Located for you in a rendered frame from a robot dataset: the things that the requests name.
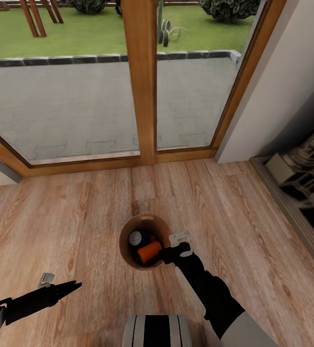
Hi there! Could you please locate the robot trunk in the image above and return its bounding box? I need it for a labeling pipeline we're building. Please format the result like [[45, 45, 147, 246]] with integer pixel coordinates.
[[122, 315, 192, 347]]

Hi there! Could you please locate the trash can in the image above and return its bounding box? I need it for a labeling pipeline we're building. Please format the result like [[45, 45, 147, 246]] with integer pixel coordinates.
[[119, 213, 172, 271]]

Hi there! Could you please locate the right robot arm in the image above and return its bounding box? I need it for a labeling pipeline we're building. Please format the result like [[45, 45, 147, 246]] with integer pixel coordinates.
[[158, 230, 279, 347]]

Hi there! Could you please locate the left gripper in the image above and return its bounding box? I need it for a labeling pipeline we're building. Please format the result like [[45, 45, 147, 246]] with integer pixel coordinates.
[[24, 280, 82, 318]]

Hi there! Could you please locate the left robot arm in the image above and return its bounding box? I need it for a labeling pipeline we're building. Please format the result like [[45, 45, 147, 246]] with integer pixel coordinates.
[[0, 273, 82, 329]]

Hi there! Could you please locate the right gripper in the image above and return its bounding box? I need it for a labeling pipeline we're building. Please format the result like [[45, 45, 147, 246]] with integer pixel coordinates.
[[158, 242, 190, 264]]

